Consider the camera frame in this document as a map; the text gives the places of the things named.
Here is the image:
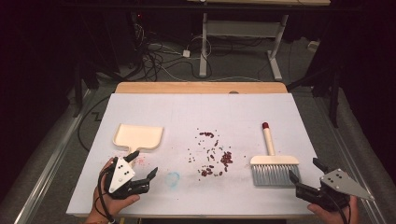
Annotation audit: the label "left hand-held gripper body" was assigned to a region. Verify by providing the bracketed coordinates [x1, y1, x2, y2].
[104, 156, 151, 201]

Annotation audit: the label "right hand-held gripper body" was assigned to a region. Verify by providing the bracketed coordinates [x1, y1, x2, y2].
[294, 168, 375, 213]

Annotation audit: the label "cream plastic dustpan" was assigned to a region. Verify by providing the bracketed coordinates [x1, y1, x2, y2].
[112, 123, 164, 156]

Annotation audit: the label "cream hand brush grey bristles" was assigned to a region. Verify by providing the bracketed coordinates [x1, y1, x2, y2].
[249, 121, 303, 188]

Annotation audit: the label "scatter of red beans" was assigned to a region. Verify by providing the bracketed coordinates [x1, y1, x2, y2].
[187, 128, 234, 177]

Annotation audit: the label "person's left hand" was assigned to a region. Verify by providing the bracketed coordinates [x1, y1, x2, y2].
[92, 158, 141, 224]

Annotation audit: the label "person's right hand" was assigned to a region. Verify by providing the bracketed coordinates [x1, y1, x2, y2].
[307, 195, 360, 224]

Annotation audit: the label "black metal stand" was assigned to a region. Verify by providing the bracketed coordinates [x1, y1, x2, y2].
[287, 62, 341, 129]
[72, 60, 101, 119]

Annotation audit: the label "white foam board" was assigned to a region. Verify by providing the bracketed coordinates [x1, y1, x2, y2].
[65, 92, 325, 217]

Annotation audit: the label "white standing desk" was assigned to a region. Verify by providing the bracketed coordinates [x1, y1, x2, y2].
[186, 0, 332, 82]

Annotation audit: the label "aluminium floor rail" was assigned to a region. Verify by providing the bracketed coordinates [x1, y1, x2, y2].
[13, 89, 95, 224]
[313, 96, 388, 224]

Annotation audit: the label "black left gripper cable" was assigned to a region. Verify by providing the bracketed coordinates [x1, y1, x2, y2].
[96, 161, 118, 224]

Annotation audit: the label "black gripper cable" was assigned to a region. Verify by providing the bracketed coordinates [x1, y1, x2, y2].
[330, 195, 352, 224]
[96, 161, 118, 224]

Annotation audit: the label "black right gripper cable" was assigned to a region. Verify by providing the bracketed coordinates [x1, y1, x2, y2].
[330, 195, 352, 224]

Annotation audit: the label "long black floor cable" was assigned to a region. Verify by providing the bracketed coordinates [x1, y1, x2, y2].
[77, 94, 112, 153]

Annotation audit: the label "white floor cable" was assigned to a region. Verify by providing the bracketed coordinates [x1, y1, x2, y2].
[160, 64, 264, 83]

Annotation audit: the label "tangle of black floor cables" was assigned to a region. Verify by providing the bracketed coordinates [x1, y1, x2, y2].
[124, 18, 214, 82]

